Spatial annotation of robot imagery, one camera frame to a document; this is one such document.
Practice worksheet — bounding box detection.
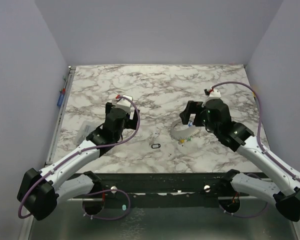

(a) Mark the silver protractor key organizer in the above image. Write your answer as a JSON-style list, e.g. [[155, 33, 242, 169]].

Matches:
[[170, 120, 201, 141]]

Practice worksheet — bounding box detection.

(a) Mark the black key tag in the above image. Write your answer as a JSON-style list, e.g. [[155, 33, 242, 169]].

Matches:
[[151, 143, 161, 149]]

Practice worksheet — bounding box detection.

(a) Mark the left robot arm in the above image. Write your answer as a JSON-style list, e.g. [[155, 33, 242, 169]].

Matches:
[[17, 96, 141, 221]]

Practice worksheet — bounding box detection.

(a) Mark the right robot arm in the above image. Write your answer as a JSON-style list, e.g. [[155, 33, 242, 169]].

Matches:
[[179, 99, 300, 222]]

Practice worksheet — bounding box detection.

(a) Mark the clear plastic bag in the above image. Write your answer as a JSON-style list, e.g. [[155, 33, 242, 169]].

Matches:
[[74, 120, 97, 146]]

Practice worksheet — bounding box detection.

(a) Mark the blue red clamp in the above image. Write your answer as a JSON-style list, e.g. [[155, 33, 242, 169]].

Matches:
[[57, 76, 67, 108]]

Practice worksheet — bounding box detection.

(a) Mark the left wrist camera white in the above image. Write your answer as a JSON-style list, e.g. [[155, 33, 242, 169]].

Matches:
[[114, 95, 133, 114]]

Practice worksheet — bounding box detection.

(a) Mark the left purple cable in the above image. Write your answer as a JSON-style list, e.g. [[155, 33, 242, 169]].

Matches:
[[17, 96, 141, 220]]

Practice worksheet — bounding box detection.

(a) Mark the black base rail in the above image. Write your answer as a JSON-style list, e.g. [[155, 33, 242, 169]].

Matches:
[[75, 172, 235, 209]]

